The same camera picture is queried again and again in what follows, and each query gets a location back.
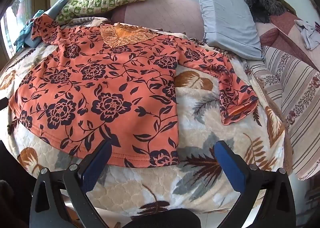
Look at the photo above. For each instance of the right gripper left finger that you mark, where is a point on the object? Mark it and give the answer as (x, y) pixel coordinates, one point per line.
(48, 208)

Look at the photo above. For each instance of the orange floral blouse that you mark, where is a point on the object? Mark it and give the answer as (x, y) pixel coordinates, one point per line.
(115, 83)

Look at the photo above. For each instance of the maroon pink bedding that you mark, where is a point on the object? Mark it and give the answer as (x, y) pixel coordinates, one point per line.
(282, 33)

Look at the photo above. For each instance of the dark furry garment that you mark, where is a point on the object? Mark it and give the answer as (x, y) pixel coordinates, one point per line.
(261, 10)

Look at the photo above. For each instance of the grey blue ruffled pillow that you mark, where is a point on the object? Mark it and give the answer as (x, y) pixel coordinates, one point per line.
(228, 25)

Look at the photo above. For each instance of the mauve quilted bed sheet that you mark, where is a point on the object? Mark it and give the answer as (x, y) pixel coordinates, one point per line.
(175, 16)

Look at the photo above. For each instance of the blue folded cloth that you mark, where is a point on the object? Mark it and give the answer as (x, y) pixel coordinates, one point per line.
(52, 13)

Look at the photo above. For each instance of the small grey white cloth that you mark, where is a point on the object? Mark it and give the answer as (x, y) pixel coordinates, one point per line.
(309, 33)

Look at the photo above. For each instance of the teal striped garment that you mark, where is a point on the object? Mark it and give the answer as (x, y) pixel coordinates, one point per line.
(19, 42)

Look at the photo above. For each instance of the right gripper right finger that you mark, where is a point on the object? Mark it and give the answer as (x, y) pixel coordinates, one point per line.
(278, 206)

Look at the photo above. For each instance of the striped floral quilt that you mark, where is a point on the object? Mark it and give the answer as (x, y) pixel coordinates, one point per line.
(294, 87)

